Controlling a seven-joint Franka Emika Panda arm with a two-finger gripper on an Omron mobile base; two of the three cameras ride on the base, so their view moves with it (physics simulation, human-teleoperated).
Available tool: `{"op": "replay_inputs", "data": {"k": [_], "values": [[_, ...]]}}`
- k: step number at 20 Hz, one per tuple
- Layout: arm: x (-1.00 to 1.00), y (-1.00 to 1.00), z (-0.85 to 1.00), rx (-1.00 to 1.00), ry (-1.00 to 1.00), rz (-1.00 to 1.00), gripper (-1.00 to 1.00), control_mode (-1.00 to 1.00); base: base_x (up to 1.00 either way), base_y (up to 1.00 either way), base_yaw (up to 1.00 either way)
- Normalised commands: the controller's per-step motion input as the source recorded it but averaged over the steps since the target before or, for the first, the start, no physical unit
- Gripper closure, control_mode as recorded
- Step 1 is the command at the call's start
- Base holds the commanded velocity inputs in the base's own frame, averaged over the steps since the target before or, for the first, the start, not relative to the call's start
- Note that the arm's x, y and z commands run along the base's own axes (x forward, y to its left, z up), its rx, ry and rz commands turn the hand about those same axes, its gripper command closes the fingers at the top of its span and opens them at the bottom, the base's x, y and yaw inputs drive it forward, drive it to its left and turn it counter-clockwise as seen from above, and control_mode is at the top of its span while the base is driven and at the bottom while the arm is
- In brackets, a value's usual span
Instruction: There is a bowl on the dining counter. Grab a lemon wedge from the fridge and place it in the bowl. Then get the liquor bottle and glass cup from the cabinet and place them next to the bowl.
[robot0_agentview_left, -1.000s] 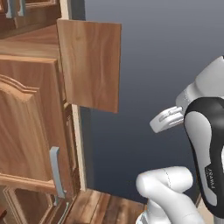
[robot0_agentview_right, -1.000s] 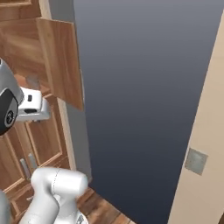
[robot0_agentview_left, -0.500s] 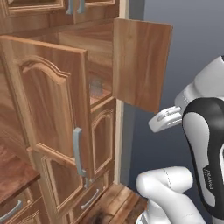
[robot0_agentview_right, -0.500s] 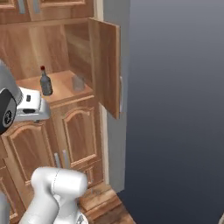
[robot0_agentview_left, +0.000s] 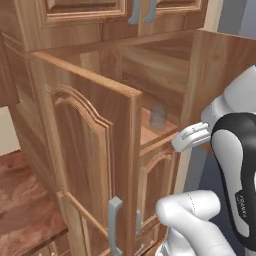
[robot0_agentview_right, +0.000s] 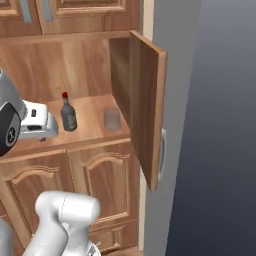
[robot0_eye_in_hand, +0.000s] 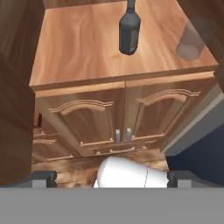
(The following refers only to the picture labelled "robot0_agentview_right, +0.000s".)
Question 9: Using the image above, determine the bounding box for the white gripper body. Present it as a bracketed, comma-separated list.
[19, 112, 60, 141]

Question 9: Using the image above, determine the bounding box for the dark liquor bottle red cap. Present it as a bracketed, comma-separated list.
[60, 91, 79, 133]

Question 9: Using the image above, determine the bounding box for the clear glass cup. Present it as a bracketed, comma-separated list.
[103, 106, 122, 132]

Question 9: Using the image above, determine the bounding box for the open wooden cabinet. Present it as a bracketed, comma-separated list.
[0, 30, 141, 159]

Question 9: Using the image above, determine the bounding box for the open wooden cabinet door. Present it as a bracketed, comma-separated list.
[108, 29, 169, 193]

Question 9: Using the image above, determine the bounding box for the arched panel wooden cupboard door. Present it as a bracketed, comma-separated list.
[0, 149, 75, 256]
[67, 141, 140, 232]

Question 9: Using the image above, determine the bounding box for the wide wooden cupboard door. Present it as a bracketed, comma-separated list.
[35, 0, 141, 36]

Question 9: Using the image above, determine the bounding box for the wooden drawer front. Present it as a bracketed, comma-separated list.
[87, 219, 138, 253]

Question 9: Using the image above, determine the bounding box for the wooden cupboard door grey handle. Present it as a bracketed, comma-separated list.
[0, 0, 43, 38]

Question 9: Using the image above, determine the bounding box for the pale grey door handle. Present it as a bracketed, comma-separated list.
[158, 127, 168, 178]

